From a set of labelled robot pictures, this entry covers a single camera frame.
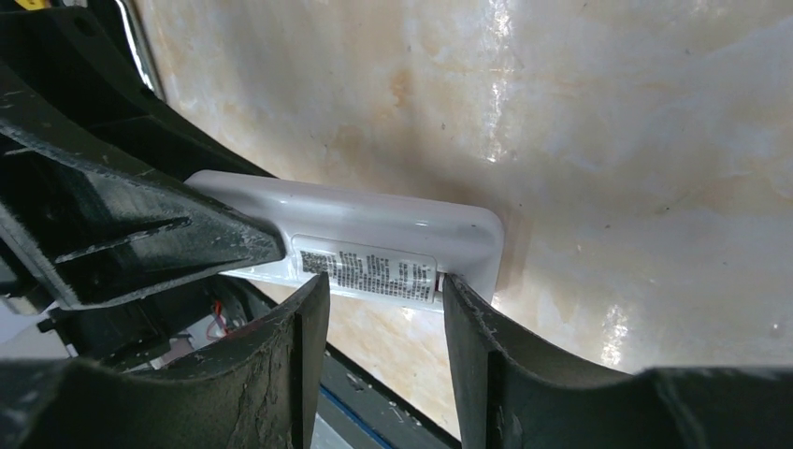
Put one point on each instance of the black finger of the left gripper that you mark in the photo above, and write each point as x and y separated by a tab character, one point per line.
96	227

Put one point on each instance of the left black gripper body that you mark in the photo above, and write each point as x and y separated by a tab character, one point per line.
75	58

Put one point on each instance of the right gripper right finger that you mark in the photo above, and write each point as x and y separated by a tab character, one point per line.
514	389

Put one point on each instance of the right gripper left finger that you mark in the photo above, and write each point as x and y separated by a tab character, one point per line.
255	388

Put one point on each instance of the white remote control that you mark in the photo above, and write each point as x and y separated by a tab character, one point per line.
375	247

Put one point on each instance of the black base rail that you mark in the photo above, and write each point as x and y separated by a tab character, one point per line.
355	410

